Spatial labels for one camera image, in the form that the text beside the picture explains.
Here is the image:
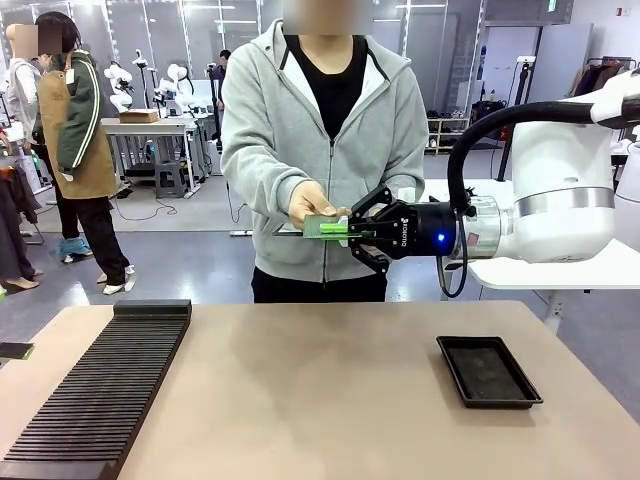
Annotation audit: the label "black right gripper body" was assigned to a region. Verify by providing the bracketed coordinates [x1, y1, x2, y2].
[380, 200, 462, 262]

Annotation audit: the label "green PCB board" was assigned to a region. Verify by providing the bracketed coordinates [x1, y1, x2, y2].
[303, 214, 352, 241]

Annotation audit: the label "person right forearm gray sleeve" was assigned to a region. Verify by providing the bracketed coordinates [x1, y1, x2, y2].
[220, 139, 314, 214]

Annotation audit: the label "person left forearm gray sleeve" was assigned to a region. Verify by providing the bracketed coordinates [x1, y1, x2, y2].
[382, 139, 430, 206]

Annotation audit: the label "black slotted PCB rack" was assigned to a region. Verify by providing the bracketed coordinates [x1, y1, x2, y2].
[0, 298, 194, 480]

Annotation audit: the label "person right hand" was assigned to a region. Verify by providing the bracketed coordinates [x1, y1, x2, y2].
[288, 180, 338, 232]

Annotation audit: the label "wooden shoe rack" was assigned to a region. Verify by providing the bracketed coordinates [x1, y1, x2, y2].
[424, 116, 472, 157]

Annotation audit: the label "person torso in gray hoodie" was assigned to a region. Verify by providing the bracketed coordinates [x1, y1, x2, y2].
[219, 18, 430, 304]

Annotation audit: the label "black equipment cases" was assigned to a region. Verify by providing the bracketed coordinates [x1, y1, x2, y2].
[469, 98, 512, 141]

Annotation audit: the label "white side table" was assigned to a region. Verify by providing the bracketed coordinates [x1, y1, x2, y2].
[422, 177, 640, 332]

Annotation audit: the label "black plastic tray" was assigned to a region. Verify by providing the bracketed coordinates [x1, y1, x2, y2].
[435, 335, 544, 409]

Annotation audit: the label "distant bystander in dark clothes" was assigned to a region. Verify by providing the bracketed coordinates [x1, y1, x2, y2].
[208, 48, 234, 144]

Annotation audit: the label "gray step stool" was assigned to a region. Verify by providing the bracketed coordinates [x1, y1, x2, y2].
[153, 160, 189, 199]

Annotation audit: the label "gray partition panel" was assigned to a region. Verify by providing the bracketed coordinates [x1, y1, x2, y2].
[516, 22, 595, 106]

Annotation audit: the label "bystander in green brown coat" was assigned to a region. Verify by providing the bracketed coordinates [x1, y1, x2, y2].
[30, 10, 137, 296]

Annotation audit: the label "coat rack with clothes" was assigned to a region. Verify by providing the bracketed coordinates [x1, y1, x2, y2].
[567, 56, 639, 101]

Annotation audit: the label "large white background robot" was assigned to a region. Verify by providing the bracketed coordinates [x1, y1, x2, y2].
[151, 62, 197, 120]

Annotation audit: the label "gray background workbench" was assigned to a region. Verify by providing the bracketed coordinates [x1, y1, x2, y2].
[100, 116, 211, 194]

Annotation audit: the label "cardboard box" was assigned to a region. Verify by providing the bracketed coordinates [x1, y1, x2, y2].
[118, 108, 161, 125]

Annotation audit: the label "bystander in white top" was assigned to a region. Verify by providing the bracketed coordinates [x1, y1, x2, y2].
[0, 23, 42, 134]

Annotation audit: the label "small white background robot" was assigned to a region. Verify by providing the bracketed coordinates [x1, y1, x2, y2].
[103, 60, 135, 115]

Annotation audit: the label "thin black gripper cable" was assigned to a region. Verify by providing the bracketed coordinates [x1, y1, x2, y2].
[435, 208, 470, 300]

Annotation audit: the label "black corrugated cable hose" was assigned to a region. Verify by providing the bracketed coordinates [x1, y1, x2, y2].
[446, 99, 610, 212]

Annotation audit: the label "black camera pole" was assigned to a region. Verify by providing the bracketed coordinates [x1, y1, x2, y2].
[496, 55, 537, 183]

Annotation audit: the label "black floor cable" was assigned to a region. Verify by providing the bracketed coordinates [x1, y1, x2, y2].
[109, 192, 180, 222]

